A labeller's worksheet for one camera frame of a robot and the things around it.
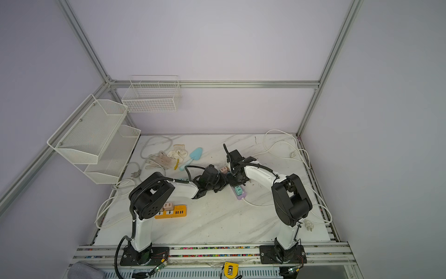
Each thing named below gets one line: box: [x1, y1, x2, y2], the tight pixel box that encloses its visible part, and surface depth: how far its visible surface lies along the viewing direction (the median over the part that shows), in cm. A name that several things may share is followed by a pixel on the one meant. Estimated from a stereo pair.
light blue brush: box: [178, 147, 203, 172], surface depth 113 cm
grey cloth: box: [67, 261, 106, 279], surface depth 69 cm
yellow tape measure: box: [224, 261, 239, 279], surface depth 71 cm
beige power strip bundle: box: [145, 144, 188, 171], surface depth 107 cm
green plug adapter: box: [234, 185, 244, 196], surface depth 88 cm
